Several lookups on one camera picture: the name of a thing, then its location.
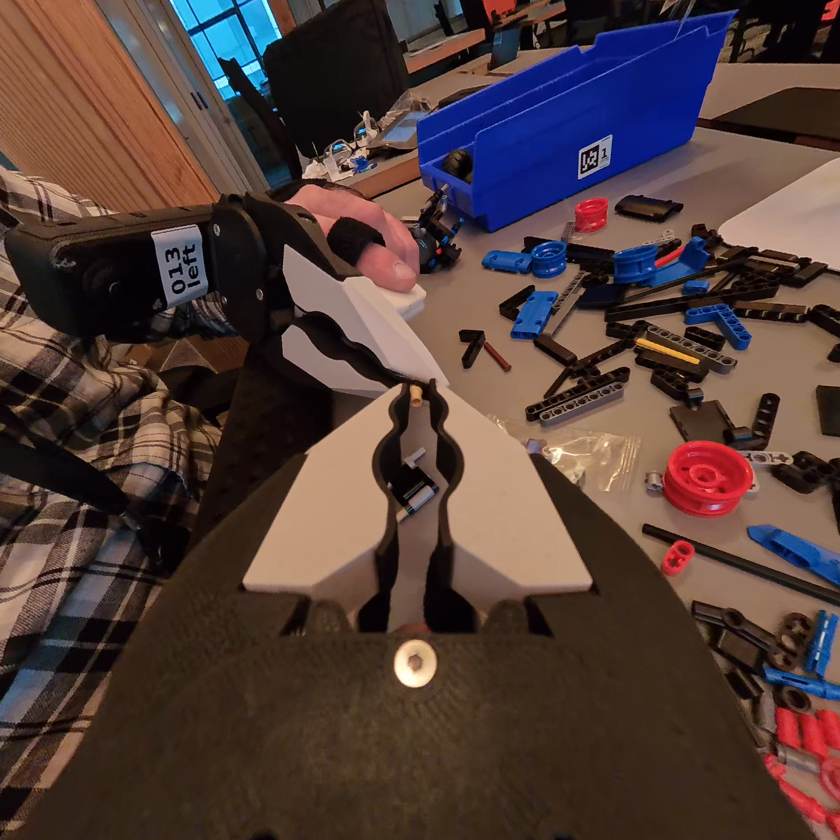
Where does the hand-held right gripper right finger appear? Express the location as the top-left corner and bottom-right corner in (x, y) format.
(423, 379), (596, 634)

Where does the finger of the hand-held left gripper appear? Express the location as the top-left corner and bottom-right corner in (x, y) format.
(281, 320), (398, 398)
(281, 246), (452, 389)

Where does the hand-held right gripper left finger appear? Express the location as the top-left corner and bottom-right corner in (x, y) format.
(241, 384), (411, 634)

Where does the black and grey brick assembly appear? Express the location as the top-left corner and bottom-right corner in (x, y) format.
(387, 448), (440, 524)

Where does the grey desk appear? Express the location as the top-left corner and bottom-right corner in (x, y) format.
(331, 118), (840, 742)

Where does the person's left hand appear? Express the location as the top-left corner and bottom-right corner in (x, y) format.
(282, 185), (422, 294)

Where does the black and blue model chassis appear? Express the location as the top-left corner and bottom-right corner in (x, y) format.
(413, 187), (469, 274)

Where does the clear zip bag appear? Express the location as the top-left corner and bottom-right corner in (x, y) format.
(489, 413), (641, 494)

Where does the background wooden table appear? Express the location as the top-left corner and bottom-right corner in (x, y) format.
(351, 151), (422, 199)

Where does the dark grey long beam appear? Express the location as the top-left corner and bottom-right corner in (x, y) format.
(543, 382), (626, 422)

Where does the black long beam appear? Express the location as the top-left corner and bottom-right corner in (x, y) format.
(525, 366), (633, 423)

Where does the blue flat panel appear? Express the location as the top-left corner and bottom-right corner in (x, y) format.
(511, 290), (559, 341)

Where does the black rectangular panel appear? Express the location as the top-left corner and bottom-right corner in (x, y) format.
(533, 332), (579, 367)

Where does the blue wheel rim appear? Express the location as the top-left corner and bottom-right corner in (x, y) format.
(613, 244), (660, 285)
(530, 241), (569, 278)

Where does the light grey long beam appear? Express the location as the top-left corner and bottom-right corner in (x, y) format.
(550, 271), (593, 337)

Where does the black thick beam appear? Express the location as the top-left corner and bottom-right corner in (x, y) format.
(650, 366), (691, 402)

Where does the black glossy curved panel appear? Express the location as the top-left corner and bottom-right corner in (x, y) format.
(669, 400), (736, 442)

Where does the yellow axle rod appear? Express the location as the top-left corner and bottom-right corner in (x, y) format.
(635, 338), (702, 366)

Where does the black background chair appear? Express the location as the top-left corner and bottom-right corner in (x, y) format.
(262, 0), (412, 188)

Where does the black long axle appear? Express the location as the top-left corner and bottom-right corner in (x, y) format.
(642, 523), (840, 609)

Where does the window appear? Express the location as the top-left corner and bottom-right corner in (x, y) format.
(169, 0), (293, 101)

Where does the blue storage bin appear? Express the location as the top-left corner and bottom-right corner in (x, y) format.
(416, 10), (740, 235)

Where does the dark grey beam with holes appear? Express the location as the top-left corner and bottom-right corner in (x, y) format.
(646, 326), (739, 375)

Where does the black flat liftarm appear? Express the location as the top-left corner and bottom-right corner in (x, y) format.
(751, 392), (782, 438)

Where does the blue wedge panel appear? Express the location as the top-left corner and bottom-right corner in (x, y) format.
(747, 524), (840, 589)

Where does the blue angled beam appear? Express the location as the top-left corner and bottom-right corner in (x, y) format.
(684, 305), (755, 350)

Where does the blue fairing panel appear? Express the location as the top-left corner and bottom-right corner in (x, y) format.
(656, 236), (710, 290)

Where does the pile of small connector pieces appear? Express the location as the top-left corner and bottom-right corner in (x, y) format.
(689, 600), (840, 840)

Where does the black strap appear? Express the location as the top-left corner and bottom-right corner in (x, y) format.
(0, 400), (132, 521)

